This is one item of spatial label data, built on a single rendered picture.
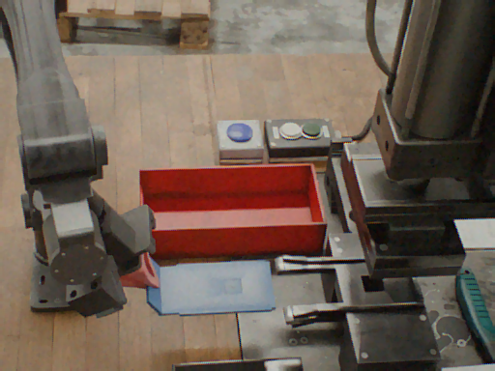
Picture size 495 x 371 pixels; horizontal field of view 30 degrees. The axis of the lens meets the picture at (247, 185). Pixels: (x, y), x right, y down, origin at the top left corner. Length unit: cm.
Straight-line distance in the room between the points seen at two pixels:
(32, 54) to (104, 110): 53
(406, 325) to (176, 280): 28
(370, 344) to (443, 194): 21
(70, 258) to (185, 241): 35
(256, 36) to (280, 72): 163
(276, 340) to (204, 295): 13
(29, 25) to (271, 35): 227
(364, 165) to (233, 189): 37
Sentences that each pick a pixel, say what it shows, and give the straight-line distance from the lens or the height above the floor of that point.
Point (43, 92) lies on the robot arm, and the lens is 96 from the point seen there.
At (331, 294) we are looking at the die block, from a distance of 122.
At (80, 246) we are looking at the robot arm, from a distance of 92.
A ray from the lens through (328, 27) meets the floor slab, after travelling 330.
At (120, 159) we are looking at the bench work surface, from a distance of 142.
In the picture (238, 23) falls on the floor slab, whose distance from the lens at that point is 328.
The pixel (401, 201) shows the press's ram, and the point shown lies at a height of 118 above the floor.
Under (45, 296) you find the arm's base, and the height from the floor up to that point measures 91.
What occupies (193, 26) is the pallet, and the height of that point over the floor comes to 9.
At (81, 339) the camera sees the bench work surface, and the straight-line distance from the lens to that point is 121.
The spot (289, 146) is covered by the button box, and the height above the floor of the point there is 93.
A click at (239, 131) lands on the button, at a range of 142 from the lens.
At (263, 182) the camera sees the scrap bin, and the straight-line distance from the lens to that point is 135.
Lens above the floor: 188
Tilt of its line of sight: 45 degrees down
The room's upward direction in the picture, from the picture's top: 5 degrees clockwise
